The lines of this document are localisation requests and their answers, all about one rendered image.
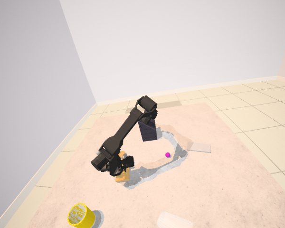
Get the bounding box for yellow wooden catapult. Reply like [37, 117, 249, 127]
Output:
[115, 151, 130, 182]

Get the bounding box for yellow cup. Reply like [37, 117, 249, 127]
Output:
[67, 203, 96, 228]

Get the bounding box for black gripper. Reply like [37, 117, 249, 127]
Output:
[100, 155, 134, 172]

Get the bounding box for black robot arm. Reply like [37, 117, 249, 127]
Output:
[91, 95, 158, 177]

